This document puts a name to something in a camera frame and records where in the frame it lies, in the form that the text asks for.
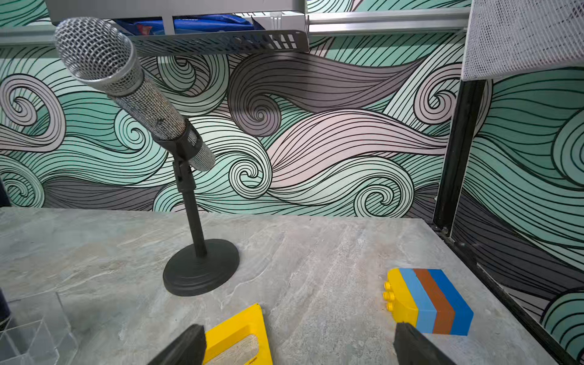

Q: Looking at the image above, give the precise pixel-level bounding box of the aluminium wall rail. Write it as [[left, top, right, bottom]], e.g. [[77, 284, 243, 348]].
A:
[[0, 8, 471, 47]]

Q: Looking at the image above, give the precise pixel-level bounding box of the multicolour toy brick stack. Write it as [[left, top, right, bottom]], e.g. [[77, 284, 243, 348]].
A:
[[383, 268, 474, 336]]

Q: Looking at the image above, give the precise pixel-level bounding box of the white mesh wall basket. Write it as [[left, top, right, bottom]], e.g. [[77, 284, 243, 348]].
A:
[[462, 0, 583, 82]]

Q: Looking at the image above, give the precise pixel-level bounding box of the black corner frame post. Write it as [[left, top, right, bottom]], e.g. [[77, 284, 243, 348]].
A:
[[431, 80, 577, 364]]

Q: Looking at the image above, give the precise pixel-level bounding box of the dark metal wall shelf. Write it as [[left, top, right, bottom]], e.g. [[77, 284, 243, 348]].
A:
[[46, 1, 310, 56]]

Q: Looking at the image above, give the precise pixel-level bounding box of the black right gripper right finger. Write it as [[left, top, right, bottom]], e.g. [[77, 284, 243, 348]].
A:
[[393, 322, 456, 365]]

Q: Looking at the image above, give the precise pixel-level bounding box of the blue item in shelf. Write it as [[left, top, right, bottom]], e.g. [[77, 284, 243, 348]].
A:
[[115, 15, 264, 36]]

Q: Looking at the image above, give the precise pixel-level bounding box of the silver glitter microphone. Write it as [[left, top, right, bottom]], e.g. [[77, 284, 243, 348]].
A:
[[55, 17, 215, 171]]

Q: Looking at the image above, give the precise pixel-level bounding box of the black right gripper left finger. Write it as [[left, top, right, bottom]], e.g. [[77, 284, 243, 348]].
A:
[[148, 324, 207, 365]]

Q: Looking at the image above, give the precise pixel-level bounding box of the black microphone stand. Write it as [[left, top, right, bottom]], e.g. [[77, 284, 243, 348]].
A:
[[155, 120, 240, 297]]

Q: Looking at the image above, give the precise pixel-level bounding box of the clear acrylic lipstick organizer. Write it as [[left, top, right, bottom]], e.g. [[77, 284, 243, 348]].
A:
[[1, 292, 78, 365]]

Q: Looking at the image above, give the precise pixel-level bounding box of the yellow triangular plastic frame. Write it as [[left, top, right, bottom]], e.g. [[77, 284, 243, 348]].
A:
[[203, 304, 273, 364]]

